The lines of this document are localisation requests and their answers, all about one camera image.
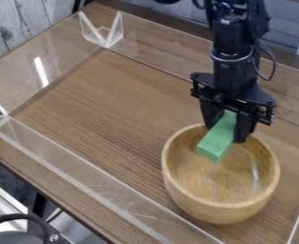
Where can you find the clear acrylic enclosure wall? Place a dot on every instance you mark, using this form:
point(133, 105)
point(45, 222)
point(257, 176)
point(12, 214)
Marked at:
point(86, 114)

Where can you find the clear acrylic corner bracket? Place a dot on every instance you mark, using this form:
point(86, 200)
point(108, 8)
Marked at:
point(105, 37)

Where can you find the black metal bracket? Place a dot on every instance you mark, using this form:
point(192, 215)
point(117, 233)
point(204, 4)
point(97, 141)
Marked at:
point(41, 229)

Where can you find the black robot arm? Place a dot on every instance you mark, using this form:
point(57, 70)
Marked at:
point(238, 22)

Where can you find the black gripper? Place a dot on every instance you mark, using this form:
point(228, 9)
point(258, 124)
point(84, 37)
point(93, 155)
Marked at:
point(230, 90)

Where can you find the green rectangular block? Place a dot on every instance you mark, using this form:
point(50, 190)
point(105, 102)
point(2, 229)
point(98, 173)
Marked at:
point(217, 140)

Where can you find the brown wooden bowl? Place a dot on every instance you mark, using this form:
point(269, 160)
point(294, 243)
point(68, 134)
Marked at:
point(218, 192)

